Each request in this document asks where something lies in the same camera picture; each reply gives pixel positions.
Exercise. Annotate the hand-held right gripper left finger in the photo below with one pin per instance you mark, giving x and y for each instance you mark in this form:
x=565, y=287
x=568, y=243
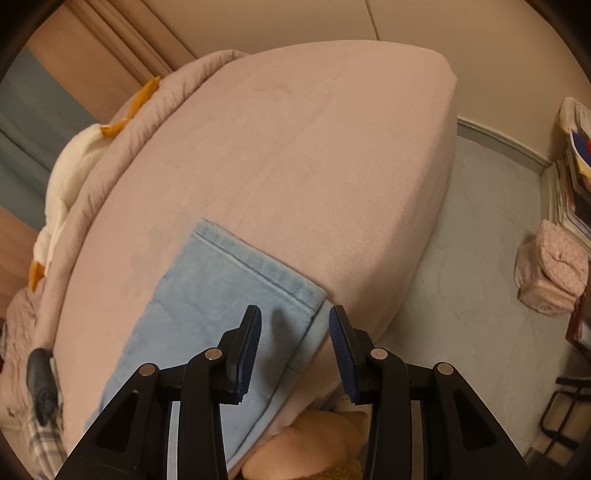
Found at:
x=249, y=350

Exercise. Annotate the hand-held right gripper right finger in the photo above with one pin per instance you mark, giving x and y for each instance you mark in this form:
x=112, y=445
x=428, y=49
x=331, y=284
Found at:
x=341, y=355

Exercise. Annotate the light blue denim pants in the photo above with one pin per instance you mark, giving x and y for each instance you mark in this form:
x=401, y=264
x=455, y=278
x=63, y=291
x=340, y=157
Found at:
x=194, y=295

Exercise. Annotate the pink bed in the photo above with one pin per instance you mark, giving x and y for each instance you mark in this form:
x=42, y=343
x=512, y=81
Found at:
x=277, y=161

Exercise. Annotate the dark grey folded clothes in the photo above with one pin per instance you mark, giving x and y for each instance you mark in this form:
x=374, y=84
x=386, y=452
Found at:
x=41, y=378

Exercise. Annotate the pink dotted bag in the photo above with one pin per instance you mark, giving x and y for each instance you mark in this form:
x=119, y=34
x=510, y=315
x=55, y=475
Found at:
x=549, y=272

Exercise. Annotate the plaid cloth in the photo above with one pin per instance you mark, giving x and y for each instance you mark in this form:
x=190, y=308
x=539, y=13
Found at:
x=44, y=443

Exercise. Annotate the black metal rack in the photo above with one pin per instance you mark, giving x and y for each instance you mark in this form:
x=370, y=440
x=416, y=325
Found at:
x=568, y=408

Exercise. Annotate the pink quilt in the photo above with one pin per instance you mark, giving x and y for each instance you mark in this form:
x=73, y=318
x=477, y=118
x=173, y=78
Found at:
x=138, y=124

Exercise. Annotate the white and orange plush toy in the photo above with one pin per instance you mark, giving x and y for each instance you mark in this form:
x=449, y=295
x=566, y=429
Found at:
x=78, y=157

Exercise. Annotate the stack of books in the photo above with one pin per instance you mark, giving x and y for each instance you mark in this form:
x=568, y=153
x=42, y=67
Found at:
x=570, y=194

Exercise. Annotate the beige curtain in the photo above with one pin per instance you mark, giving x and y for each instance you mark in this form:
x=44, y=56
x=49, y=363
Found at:
x=115, y=37

